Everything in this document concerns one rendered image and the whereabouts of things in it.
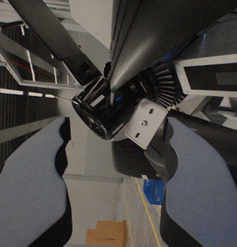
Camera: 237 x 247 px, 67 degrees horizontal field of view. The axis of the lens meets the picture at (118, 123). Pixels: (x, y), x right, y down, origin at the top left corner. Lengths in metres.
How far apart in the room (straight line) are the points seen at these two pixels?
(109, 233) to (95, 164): 2.75
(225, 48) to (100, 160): 7.39
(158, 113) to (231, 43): 0.15
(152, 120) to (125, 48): 0.20
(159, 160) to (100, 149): 7.14
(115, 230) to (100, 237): 0.64
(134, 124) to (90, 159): 7.27
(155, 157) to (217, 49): 0.21
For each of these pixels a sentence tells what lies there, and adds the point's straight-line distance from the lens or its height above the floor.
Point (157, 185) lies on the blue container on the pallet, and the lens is 3.20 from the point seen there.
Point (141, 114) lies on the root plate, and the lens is 0.37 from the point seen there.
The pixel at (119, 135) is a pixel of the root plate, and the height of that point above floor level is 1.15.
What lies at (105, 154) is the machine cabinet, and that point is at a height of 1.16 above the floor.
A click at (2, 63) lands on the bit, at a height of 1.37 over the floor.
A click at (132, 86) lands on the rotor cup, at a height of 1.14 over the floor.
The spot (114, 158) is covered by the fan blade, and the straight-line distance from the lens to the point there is 0.57.
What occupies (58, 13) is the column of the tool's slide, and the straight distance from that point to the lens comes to 1.04.
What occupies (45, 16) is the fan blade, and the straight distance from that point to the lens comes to 0.48.
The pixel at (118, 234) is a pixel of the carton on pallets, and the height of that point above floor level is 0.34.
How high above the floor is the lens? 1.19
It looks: 4 degrees down
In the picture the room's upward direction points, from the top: 85 degrees counter-clockwise
